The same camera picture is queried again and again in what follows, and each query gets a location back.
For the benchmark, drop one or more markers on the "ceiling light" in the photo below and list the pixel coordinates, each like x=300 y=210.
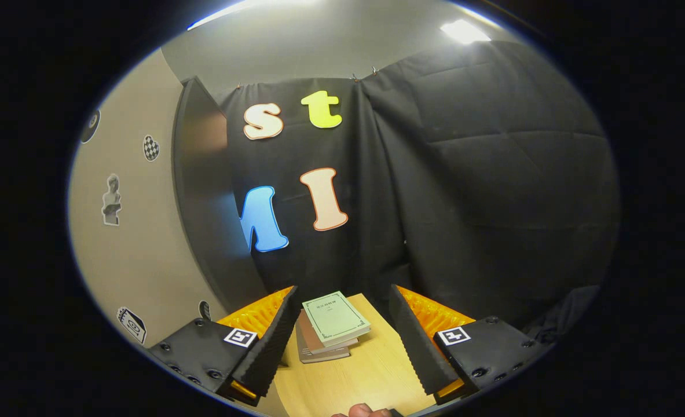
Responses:
x=464 y=30

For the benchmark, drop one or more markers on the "beige cabinet door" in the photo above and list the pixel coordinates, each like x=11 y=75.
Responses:
x=139 y=260

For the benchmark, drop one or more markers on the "black backdrop cloth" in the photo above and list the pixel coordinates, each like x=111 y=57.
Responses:
x=493 y=174

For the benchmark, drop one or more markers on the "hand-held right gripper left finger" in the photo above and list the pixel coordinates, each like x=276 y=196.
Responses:
x=275 y=347

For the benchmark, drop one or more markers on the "green booklet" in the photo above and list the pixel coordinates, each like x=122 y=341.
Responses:
x=335 y=317

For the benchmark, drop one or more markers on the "grey brown book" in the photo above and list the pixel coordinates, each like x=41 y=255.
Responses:
x=319 y=357

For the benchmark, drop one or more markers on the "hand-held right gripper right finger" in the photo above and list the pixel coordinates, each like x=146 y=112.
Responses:
x=414 y=347

